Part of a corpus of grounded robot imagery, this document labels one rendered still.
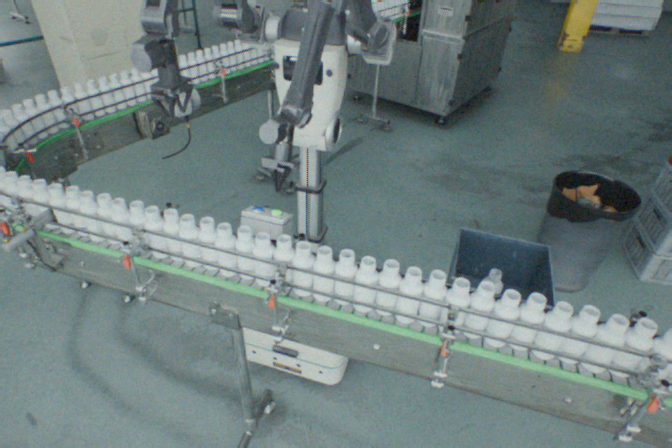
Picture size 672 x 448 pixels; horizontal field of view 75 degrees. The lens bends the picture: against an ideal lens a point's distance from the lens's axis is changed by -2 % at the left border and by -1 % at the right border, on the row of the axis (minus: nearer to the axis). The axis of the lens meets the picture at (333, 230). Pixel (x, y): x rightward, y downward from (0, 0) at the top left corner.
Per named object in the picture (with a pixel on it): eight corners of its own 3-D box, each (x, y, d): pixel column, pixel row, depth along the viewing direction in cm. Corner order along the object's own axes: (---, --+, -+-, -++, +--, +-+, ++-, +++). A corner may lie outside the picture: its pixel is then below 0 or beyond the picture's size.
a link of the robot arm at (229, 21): (252, 9, 146) (237, 7, 147) (238, -4, 136) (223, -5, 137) (248, 37, 147) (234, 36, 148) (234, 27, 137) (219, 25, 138)
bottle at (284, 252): (294, 274, 131) (293, 230, 121) (297, 289, 126) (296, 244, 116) (274, 277, 130) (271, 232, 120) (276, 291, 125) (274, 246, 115)
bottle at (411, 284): (391, 319, 119) (398, 274, 109) (398, 305, 123) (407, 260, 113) (412, 328, 117) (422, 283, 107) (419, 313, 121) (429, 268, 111)
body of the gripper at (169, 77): (149, 92, 116) (143, 64, 111) (172, 80, 124) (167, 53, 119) (171, 96, 115) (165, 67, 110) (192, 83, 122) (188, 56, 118)
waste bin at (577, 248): (521, 288, 273) (556, 202, 234) (520, 245, 307) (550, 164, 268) (600, 307, 263) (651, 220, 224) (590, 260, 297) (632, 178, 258)
